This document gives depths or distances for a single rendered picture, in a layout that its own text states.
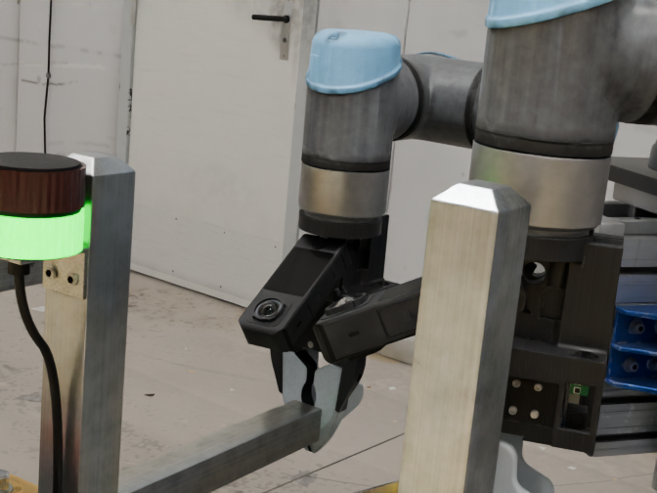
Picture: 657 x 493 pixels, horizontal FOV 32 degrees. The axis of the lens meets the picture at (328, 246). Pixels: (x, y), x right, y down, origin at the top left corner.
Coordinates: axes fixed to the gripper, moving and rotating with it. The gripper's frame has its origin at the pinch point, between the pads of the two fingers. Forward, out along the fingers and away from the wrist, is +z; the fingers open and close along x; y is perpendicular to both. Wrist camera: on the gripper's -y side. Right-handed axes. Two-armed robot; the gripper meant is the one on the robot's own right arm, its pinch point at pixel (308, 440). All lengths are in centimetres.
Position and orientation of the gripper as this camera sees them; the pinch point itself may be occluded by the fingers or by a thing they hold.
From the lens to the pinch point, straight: 103.0
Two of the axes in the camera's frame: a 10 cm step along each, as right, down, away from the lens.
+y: 5.6, -1.5, 8.1
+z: -0.8, 9.7, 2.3
